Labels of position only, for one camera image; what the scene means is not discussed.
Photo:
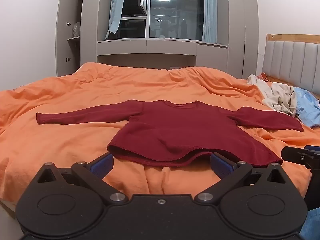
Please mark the grey built-in wardrobe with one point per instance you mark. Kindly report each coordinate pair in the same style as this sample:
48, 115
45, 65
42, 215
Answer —
235, 30

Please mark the beige crumpled clothes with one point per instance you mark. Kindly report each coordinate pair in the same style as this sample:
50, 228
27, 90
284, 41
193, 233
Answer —
277, 97

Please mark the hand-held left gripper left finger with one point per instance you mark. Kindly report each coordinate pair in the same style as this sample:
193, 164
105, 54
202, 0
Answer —
103, 166

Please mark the person's blue jeans leg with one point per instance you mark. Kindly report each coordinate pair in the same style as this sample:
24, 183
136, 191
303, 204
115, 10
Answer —
311, 226

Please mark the orange bed blanket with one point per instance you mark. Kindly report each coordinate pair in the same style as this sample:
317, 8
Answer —
75, 142

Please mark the glass window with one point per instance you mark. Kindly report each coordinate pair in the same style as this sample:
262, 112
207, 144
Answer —
175, 12

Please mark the white bag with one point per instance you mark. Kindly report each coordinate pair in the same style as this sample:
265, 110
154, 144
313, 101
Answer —
76, 29

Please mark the dark red knit sweater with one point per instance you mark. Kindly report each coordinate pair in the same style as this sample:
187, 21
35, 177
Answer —
175, 130

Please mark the light blue printed cloth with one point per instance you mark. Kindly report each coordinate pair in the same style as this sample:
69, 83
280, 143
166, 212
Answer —
308, 105

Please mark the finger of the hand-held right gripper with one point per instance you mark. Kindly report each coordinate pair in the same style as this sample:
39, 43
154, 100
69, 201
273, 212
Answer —
297, 156

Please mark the light blue curtain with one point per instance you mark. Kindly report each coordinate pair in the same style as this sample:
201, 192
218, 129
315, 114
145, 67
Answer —
116, 7
209, 12

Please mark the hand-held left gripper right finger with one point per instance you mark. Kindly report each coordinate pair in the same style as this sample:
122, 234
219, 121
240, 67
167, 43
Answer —
221, 166

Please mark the grey padded wooden headboard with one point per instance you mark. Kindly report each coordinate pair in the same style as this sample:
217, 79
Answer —
292, 60

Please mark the small reddish cloth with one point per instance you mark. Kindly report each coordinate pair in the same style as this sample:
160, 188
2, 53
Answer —
263, 76

